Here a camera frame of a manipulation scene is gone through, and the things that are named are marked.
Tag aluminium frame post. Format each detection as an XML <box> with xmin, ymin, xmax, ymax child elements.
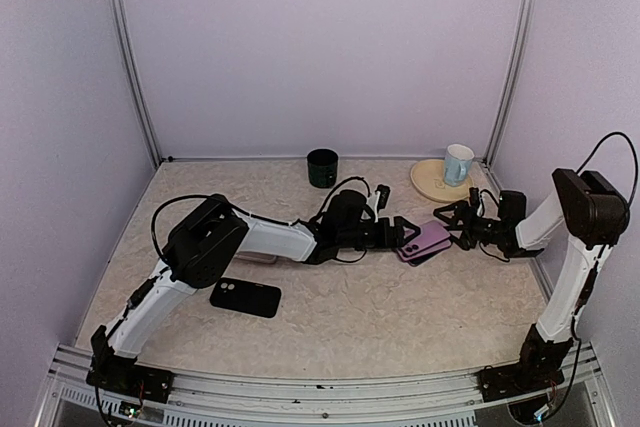
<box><xmin>109</xmin><ymin>0</ymin><xmax>163</xmax><ymax>169</ymax></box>
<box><xmin>484</xmin><ymin>0</ymin><xmax>535</xmax><ymax>169</ymax></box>

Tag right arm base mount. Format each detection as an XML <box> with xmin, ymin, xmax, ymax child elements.
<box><xmin>476</xmin><ymin>363</ymin><xmax>565</xmax><ymax>403</ymax></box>

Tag black phone case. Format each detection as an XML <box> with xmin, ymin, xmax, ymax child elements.
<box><xmin>209</xmin><ymin>277</ymin><xmax>282</xmax><ymax>318</ymax></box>

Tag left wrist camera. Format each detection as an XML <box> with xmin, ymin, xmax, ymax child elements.
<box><xmin>367</xmin><ymin>184</ymin><xmax>390</xmax><ymax>222</ymax></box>

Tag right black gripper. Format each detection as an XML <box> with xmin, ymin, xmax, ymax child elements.
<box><xmin>434</xmin><ymin>199</ymin><xmax>506</xmax><ymax>249</ymax></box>

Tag beige round plate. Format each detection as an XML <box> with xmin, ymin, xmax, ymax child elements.
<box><xmin>410</xmin><ymin>159</ymin><xmax>474</xmax><ymax>204</ymax></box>

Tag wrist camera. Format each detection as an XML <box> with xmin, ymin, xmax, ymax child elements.
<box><xmin>468</xmin><ymin>187</ymin><xmax>494</xmax><ymax>217</ymax></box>
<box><xmin>367</xmin><ymin>184</ymin><xmax>390</xmax><ymax>222</ymax></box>

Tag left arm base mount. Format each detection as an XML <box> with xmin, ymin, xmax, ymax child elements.
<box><xmin>86</xmin><ymin>364</ymin><xmax>174</xmax><ymax>404</ymax></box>

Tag pink phone case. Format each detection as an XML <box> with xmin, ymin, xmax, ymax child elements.
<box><xmin>235</xmin><ymin>252</ymin><xmax>278</xmax><ymax>264</ymax></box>

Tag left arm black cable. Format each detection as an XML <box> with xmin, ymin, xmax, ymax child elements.
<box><xmin>151</xmin><ymin>195</ymin><xmax>216</xmax><ymax>268</ymax></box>

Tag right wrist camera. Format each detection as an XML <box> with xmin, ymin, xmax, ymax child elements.
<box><xmin>468</xmin><ymin>187</ymin><xmax>494</xmax><ymax>217</ymax></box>

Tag dark green cup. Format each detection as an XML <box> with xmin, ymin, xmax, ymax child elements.
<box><xmin>306</xmin><ymin>148</ymin><xmax>339</xmax><ymax>189</ymax></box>

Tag light blue mug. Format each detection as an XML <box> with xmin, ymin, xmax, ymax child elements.
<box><xmin>443</xmin><ymin>144</ymin><xmax>475</xmax><ymax>187</ymax></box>

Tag left aluminium frame post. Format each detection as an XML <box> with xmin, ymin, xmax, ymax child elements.
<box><xmin>109</xmin><ymin>0</ymin><xmax>163</xmax><ymax>169</ymax></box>

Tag right aluminium frame post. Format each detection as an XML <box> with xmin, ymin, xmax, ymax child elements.
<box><xmin>484</xmin><ymin>0</ymin><xmax>535</xmax><ymax>169</ymax></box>

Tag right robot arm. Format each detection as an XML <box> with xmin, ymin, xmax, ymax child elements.
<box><xmin>433</xmin><ymin>168</ymin><xmax>630</xmax><ymax>344</ymax></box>

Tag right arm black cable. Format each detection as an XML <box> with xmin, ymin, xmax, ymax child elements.
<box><xmin>577</xmin><ymin>131</ymin><xmax>640</xmax><ymax>248</ymax></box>

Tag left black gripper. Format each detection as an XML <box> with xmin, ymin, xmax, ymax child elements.
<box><xmin>340</xmin><ymin>216</ymin><xmax>422</xmax><ymax>250</ymax></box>

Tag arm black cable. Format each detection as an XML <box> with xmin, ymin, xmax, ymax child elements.
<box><xmin>151</xmin><ymin>195</ymin><xmax>216</xmax><ymax>268</ymax></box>
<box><xmin>577</xmin><ymin>131</ymin><xmax>640</xmax><ymax>248</ymax></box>

